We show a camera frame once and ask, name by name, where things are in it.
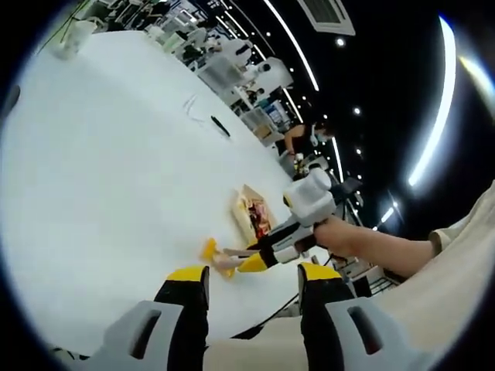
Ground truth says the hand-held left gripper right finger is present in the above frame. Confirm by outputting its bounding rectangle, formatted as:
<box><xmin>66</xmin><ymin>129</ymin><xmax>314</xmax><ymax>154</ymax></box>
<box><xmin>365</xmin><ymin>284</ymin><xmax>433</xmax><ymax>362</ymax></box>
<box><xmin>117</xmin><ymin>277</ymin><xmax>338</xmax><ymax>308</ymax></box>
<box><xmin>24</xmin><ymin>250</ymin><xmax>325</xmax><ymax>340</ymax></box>
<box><xmin>296</xmin><ymin>261</ymin><xmax>426</xmax><ymax>371</ymax></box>

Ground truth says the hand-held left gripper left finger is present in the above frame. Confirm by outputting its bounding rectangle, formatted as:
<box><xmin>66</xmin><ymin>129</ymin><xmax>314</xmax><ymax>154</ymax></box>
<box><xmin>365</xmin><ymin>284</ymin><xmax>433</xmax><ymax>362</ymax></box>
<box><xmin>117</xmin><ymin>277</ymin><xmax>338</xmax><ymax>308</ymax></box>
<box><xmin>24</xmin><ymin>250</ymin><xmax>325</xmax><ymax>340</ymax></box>
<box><xmin>88</xmin><ymin>264</ymin><xmax>211</xmax><ymax>371</ymax></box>

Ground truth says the dark red food bar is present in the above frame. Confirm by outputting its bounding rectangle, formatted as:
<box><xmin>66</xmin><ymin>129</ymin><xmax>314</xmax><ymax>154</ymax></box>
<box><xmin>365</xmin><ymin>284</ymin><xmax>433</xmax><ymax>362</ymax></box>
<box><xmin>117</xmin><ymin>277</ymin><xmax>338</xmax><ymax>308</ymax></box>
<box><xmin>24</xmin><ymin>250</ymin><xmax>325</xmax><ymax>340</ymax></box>
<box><xmin>247</xmin><ymin>200</ymin><xmax>271</xmax><ymax>237</ymax></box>

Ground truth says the cream hexagonal container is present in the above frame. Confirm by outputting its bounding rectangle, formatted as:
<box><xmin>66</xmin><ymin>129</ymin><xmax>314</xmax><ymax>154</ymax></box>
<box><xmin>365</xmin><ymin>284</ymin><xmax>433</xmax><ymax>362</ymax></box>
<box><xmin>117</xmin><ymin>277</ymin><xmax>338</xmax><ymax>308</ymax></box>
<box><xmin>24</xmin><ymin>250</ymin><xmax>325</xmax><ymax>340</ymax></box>
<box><xmin>230</xmin><ymin>184</ymin><xmax>278</xmax><ymax>247</ymax></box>

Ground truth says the yellow food packet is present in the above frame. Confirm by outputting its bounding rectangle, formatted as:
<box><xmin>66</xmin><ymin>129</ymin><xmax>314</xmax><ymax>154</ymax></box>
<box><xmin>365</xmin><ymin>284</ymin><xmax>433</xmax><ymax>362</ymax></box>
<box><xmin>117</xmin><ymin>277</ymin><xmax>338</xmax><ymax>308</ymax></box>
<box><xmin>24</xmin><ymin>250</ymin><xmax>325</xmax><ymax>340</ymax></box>
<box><xmin>199</xmin><ymin>237</ymin><xmax>237</xmax><ymax>280</ymax></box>

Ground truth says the person's right hand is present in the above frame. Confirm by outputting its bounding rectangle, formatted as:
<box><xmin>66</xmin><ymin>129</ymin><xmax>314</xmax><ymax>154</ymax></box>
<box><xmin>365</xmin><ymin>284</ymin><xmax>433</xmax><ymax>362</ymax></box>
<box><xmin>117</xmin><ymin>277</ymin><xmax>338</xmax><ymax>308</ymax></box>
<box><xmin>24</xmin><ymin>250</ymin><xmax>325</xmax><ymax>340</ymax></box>
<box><xmin>309</xmin><ymin>216</ymin><xmax>363</xmax><ymax>259</ymax></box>

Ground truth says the black slim device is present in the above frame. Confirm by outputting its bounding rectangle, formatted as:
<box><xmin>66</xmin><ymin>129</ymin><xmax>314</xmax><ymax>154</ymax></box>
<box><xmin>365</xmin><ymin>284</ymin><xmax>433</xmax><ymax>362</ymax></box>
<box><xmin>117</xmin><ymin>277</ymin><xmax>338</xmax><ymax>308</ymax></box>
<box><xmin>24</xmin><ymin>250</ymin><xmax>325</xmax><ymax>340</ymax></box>
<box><xmin>210</xmin><ymin>114</ymin><xmax>231</xmax><ymax>138</ymax></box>

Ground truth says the white office chair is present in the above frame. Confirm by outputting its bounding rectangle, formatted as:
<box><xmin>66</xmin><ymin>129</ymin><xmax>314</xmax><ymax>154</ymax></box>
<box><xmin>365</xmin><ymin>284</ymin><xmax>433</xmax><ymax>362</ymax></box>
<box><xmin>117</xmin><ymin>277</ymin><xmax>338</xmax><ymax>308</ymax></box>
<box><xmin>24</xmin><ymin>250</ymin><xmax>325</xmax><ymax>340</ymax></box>
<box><xmin>199</xmin><ymin>57</ymin><xmax>243</xmax><ymax>94</ymax></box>

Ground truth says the long ceiling light strip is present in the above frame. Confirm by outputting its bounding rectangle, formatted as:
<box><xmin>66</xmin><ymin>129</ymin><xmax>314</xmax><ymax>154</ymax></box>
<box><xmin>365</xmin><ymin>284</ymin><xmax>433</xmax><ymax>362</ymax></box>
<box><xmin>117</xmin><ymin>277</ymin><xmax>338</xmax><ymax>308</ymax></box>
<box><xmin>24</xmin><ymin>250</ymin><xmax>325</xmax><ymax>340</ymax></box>
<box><xmin>408</xmin><ymin>15</ymin><xmax>458</xmax><ymax>187</ymax></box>

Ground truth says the ceiling air conditioner vent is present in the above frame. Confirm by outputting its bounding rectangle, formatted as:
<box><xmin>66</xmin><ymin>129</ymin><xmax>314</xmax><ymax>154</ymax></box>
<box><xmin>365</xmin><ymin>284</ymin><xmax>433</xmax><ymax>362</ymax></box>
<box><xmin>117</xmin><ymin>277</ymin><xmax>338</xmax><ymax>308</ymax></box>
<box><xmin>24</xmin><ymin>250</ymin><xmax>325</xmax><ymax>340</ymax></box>
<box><xmin>296</xmin><ymin>0</ymin><xmax>357</xmax><ymax>36</ymax></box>

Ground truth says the black oval pouch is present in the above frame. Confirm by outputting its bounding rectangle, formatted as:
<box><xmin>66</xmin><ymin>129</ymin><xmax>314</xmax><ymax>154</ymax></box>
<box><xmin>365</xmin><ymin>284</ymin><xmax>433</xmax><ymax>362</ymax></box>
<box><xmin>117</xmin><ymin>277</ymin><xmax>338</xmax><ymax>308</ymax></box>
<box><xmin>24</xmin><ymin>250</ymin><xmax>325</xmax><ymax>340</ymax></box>
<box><xmin>0</xmin><ymin>84</ymin><xmax>21</xmax><ymax>121</ymax></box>

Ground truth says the patterned white paper cup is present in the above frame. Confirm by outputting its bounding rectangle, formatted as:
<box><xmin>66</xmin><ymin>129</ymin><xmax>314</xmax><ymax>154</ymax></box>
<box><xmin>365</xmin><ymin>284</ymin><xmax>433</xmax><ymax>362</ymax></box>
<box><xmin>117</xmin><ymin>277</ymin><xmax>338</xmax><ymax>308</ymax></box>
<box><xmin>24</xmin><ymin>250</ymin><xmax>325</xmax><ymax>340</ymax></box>
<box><xmin>57</xmin><ymin>19</ymin><xmax>93</xmax><ymax>59</ymax></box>

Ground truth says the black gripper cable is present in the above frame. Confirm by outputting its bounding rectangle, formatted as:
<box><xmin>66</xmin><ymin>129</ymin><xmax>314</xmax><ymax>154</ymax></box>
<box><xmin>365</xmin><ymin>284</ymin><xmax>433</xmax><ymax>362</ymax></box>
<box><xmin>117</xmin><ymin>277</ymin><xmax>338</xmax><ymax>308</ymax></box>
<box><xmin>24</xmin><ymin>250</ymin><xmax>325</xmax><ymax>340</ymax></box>
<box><xmin>231</xmin><ymin>250</ymin><xmax>337</xmax><ymax>341</ymax></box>

